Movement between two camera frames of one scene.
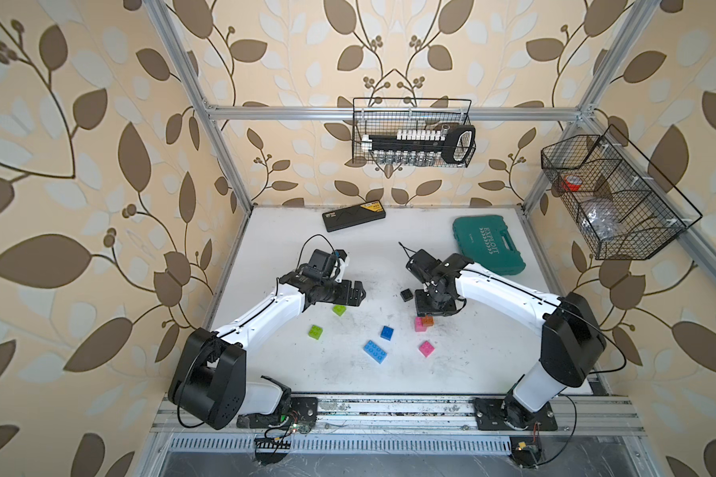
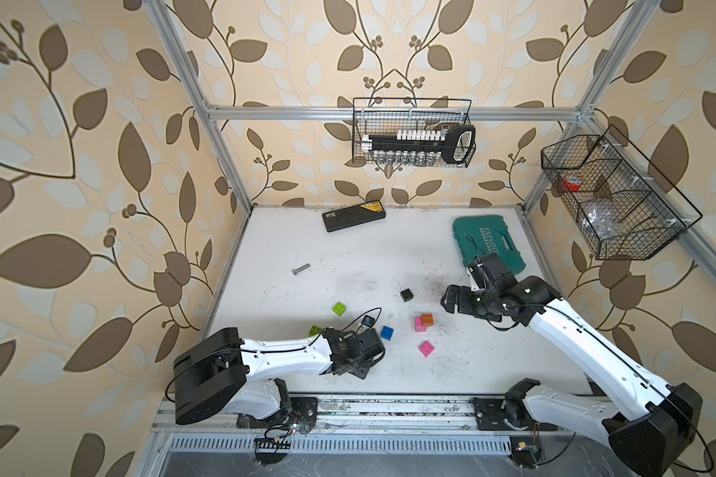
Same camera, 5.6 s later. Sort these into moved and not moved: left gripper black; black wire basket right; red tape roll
Moved: left gripper black
Not moved: red tape roll; black wire basket right
